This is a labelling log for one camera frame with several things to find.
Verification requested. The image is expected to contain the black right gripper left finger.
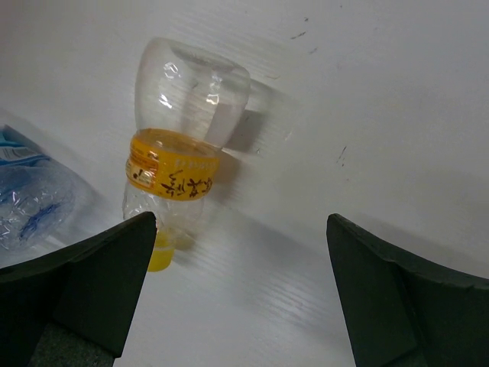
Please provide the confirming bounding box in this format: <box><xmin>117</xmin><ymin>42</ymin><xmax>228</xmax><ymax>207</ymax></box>
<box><xmin>1</xmin><ymin>212</ymin><xmax>157</xmax><ymax>366</ymax></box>

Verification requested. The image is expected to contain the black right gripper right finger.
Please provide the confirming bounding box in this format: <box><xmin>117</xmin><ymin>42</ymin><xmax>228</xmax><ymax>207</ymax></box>
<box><xmin>326</xmin><ymin>214</ymin><xmax>488</xmax><ymax>366</ymax></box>

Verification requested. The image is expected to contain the yellow cap clear bottle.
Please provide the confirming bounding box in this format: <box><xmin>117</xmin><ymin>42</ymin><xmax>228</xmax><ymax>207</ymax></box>
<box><xmin>122</xmin><ymin>37</ymin><xmax>251</xmax><ymax>272</ymax></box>

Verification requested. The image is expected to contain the blue cap water bottle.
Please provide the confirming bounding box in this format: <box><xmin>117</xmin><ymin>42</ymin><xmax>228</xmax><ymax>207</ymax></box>
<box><xmin>1</xmin><ymin>129</ymin><xmax>76</xmax><ymax>250</ymax></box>

